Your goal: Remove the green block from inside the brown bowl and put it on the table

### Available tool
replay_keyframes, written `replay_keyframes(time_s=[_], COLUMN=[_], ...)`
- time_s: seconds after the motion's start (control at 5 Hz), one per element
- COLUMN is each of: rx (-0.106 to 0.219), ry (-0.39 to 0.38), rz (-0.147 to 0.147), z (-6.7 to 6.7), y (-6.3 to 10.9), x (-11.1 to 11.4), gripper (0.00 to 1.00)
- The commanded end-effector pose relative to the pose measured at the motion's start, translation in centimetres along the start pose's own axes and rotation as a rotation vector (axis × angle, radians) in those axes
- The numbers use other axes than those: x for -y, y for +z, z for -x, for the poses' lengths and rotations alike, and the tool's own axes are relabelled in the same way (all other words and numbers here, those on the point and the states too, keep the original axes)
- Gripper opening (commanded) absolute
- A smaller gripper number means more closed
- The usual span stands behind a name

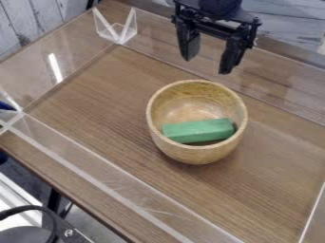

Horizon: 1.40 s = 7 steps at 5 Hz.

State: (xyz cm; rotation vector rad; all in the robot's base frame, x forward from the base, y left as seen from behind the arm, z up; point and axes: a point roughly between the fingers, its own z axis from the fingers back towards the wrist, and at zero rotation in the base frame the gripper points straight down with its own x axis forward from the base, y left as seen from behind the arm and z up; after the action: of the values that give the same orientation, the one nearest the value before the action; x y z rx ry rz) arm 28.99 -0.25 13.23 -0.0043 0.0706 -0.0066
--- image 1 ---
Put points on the brown wooden bowl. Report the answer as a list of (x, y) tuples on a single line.
[(188, 101)]

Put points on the green rectangular block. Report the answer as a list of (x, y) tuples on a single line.
[(200, 131)]

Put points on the clear acrylic tray walls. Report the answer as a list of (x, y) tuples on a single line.
[(81, 84)]

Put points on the black table leg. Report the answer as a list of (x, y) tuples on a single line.
[(54, 201)]

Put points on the black metal base plate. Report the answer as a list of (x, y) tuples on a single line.
[(62, 231)]

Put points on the blue object at left edge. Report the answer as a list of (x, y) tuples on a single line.
[(6, 106)]

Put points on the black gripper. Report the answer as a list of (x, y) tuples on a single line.
[(220, 18)]

